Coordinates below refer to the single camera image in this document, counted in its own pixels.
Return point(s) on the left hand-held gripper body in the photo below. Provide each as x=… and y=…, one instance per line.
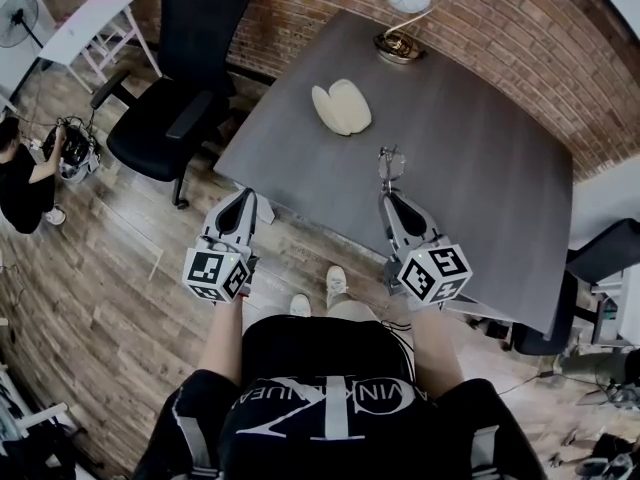
x=215, y=270

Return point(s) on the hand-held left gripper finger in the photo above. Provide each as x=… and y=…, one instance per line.
x=250, y=218
x=216, y=218

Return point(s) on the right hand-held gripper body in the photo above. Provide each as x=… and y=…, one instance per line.
x=434, y=273

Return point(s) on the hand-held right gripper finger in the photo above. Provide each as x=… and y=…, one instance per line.
x=420, y=215
x=391, y=223

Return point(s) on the thin metal frame glasses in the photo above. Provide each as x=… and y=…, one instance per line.
x=391, y=165

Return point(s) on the cream glasses case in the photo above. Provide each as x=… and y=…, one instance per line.
x=342, y=108

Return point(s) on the person's left forearm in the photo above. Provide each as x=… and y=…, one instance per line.
x=225, y=340

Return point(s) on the person's right forearm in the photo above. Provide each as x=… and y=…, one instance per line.
x=437, y=353

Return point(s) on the person's white right shoe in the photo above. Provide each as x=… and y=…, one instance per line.
x=336, y=283

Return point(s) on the person's white shoe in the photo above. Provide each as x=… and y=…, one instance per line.
x=56, y=215
x=336, y=283
x=300, y=305

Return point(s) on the person's white left shoe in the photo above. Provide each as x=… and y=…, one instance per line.
x=300, y=305

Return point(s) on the person's right leg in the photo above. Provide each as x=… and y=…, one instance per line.
x=350, y=310

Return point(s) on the black office chair with armrests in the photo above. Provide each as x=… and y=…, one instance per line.
x=165, y=118

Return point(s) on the black armless chair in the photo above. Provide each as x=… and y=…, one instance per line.
x=595, y=263

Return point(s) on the person's black printed shirt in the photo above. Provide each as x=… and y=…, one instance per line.
x=325, y=398

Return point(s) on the brass desk lamp white shade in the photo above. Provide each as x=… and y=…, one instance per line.
x=402, y=8

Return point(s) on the white folding table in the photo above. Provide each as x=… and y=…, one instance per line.
x=87, y=28

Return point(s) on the black standing fan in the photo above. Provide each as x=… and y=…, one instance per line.
x=17, y=20

